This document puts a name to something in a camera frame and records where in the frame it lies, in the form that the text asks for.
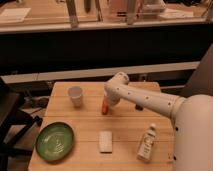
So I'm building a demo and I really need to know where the white plastic bottle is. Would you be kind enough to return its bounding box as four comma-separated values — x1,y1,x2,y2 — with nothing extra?
137,123,156,162

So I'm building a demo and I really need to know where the green plate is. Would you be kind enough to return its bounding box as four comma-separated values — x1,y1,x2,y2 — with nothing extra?
35,122,75,162

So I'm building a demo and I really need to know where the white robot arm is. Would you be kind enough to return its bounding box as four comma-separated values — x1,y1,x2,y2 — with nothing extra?
104,72,213,171

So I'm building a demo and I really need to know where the white paper cup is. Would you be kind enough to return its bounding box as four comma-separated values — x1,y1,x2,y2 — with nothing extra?
68,86,83,107

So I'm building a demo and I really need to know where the orange pepper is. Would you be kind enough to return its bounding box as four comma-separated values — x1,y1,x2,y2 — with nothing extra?
101,98,108,115

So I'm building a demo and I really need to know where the black rectangular block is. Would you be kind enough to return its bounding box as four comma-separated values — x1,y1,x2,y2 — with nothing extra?
135,105,144,111

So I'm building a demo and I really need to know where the black chair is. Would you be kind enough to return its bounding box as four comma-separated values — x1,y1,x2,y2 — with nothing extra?
0,77,43,171

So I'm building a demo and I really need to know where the white sponge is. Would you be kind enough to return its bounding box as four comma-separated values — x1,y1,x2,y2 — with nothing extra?
99,131,113,153

